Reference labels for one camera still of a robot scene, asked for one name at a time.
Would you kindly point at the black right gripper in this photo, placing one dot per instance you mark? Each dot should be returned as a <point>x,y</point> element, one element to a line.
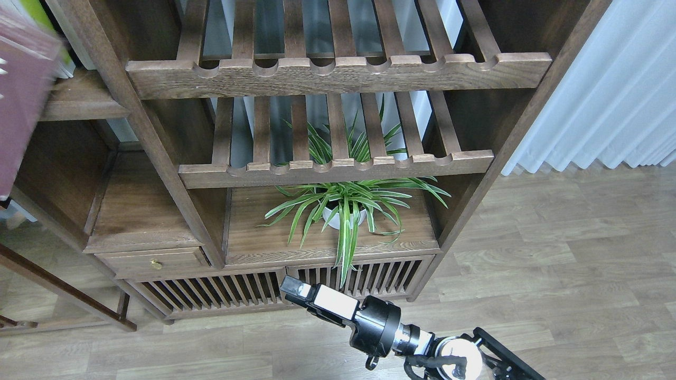
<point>376,324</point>

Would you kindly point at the maroon book white characters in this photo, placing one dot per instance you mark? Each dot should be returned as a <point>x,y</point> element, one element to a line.
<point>30,57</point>

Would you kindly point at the yellow green cover book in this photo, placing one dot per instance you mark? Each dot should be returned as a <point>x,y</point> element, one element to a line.
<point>35,12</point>

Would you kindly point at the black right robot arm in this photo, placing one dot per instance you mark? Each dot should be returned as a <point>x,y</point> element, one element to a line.
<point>464,357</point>

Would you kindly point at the white plant pot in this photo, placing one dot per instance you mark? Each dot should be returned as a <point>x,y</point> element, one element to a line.
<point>332,217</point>

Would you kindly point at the green spider plant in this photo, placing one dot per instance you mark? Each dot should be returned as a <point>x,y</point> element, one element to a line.
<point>374,195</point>

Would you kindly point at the brass drawer knob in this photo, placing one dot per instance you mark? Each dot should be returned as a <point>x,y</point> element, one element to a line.
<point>155,264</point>

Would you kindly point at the dark wooden bookshelf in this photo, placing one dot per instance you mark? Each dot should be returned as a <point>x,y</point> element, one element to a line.
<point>159,150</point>

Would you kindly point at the white pleated curtain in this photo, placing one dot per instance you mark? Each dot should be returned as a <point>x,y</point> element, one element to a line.
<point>616,103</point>

